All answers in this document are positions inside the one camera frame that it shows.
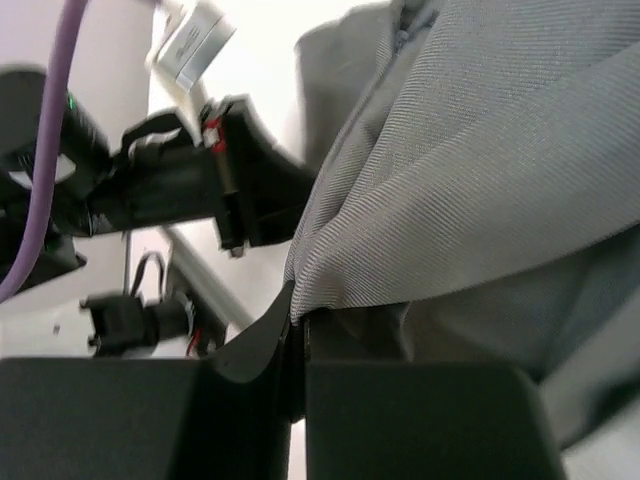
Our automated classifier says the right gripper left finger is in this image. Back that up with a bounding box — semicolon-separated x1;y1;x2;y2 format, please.
1;284;293;479

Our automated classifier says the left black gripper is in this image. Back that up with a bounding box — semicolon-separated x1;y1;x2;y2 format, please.
87;97;315;251

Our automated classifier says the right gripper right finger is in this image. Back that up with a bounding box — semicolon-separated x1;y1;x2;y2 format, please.
303;311;565;479

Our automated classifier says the grey pleated skirt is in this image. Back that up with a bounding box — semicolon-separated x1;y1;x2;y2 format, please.
282;0;640;451

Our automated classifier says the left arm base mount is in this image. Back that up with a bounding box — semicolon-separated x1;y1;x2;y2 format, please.
79;252;229;360

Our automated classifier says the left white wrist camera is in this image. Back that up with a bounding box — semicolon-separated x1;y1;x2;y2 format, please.
146;1;235;110

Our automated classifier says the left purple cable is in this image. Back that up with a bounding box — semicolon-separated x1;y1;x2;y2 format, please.
0;0;91;304

